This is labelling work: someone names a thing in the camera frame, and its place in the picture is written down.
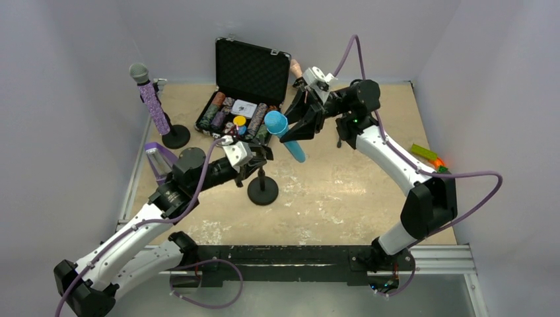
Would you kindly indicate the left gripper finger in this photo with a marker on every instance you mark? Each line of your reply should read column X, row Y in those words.
column 246, row 170
column 262, row 151

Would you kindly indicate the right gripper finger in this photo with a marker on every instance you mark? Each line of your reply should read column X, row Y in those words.
column 299, row 131
column 299, row 110

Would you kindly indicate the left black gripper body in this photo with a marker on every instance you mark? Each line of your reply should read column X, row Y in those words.
column 257, row 160

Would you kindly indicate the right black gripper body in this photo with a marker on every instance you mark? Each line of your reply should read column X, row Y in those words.
column 317, row 111

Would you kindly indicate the black tripod shock-mount stand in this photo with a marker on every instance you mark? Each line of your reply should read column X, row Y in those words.
column 300, row 83

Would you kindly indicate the pink microphone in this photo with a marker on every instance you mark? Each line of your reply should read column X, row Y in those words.
column 295, row 69

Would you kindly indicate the black round-base clip stand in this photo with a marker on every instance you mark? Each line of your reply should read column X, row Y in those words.
column 178, row 137

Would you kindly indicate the purple glitter microphone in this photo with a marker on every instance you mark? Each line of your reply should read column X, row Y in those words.
column 140, row 74

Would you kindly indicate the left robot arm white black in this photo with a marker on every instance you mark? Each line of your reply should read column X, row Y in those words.
column 92, row 285

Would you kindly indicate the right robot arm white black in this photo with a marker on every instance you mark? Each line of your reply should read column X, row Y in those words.
column 430, row 196

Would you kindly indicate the yellow dealer chip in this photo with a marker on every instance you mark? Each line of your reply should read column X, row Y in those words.
column 239, row 121

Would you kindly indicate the white card deck box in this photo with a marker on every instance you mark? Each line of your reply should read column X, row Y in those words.
column 243, row 108

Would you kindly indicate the black poker chip case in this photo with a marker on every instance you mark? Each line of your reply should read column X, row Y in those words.
column 247, row 72

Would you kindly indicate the purple metronome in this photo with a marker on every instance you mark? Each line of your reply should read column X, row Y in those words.
column 161, row 160

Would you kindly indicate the green lego brick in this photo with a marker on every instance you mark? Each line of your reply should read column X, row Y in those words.
column 423, row 152

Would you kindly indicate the orange toy piece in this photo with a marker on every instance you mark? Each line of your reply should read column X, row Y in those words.
column 437, row 162

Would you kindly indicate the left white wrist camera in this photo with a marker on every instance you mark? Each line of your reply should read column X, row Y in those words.
column 237, row 152

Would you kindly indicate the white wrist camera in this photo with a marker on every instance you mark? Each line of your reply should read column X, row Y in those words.
column 319, row 81
column 237, row 152

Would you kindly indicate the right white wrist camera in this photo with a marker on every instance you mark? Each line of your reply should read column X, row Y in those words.
column 319, row 81

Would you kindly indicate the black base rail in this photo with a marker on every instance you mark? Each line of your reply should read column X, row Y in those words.
column 353, row 265

